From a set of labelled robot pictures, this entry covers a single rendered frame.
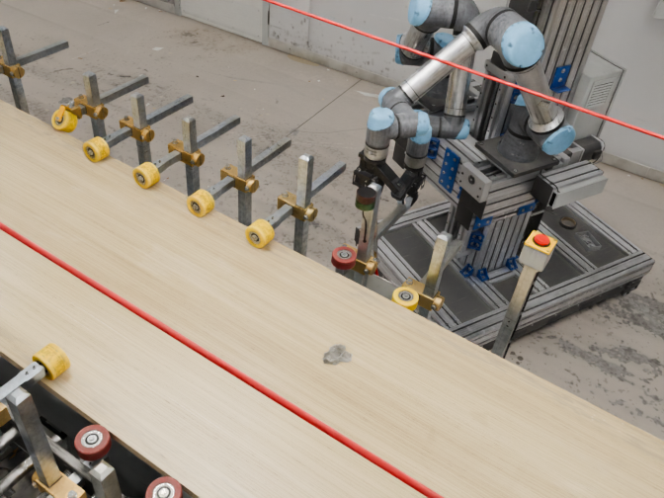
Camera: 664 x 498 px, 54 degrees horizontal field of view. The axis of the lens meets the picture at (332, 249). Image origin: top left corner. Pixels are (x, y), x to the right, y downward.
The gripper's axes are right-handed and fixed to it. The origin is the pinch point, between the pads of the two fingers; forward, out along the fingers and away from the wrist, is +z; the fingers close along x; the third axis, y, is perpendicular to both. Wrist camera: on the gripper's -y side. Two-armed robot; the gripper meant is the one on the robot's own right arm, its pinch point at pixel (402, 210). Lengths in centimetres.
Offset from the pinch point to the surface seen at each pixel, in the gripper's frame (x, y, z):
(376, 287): -9.7, -33.8, 7.6
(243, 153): 45, -38, -25
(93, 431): 13, -133, -7
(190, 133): 69, -37, -23
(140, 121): 94, -37, -18
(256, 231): 24, -57, -14
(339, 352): -21, -77, -8
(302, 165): 21, -38, -31
